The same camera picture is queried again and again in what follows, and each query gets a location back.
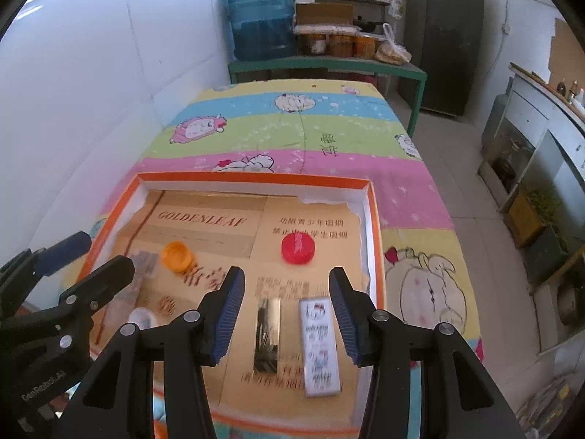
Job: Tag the white kitchen counter cabinet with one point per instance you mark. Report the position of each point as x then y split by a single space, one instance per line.
535 139

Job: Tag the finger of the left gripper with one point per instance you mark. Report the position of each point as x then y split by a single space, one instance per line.
31 266
100 276

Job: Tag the plastic bag of food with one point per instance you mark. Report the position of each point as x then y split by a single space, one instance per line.
390 52

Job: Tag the green metal table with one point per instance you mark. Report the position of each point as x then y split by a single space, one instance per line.
351 64

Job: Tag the red cola bottle cap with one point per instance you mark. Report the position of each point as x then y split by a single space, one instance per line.
297 248

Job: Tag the blue water jug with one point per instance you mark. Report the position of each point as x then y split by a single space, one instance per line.
262 29

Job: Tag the orange-rimmed cardboard tray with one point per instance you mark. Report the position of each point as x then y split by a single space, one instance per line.
357 193

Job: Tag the black refrigerator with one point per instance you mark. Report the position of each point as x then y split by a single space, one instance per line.
443 37

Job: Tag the white Hello Kitty lighter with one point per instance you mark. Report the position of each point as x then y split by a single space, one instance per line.
320 359

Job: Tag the potted green plant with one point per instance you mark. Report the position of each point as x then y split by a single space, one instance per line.
532 211

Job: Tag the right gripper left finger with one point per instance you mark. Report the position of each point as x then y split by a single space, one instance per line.
115 397

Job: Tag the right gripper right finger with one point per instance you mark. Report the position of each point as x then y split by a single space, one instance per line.
459 397

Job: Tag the gold lighter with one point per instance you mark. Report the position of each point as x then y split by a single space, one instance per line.
267 336

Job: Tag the clear patterned lighter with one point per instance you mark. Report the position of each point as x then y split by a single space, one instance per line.
118 310

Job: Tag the cardboard box on shelf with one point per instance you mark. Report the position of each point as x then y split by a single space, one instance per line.
324 13

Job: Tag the plain orange bottle cap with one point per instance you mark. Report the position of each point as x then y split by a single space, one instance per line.
177 257

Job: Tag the white QR code cap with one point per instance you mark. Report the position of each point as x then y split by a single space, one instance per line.
143 318

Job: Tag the colourful cartoon quilt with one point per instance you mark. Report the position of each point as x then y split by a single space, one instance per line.
320 127

